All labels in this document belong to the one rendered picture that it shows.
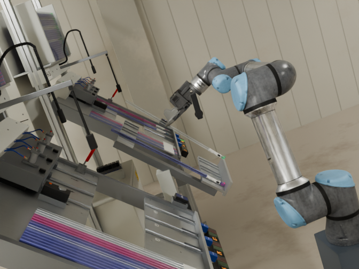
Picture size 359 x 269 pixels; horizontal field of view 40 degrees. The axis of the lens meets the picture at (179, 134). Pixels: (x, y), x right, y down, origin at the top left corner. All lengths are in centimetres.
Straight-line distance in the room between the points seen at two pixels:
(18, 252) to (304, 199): 90
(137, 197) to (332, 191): 68
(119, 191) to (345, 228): 78
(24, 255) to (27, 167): 37
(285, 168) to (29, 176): 79
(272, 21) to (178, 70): 100
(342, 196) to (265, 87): 43
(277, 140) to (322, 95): 345
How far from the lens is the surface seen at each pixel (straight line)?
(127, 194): 182
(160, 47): 456
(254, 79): 163
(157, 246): 148
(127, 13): 439
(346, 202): 170
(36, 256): 118
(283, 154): 164
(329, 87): 509
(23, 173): 145
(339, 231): 175
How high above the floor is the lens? 144
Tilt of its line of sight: 14 degrees down
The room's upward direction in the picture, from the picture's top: 19 degrees counter-clockwise
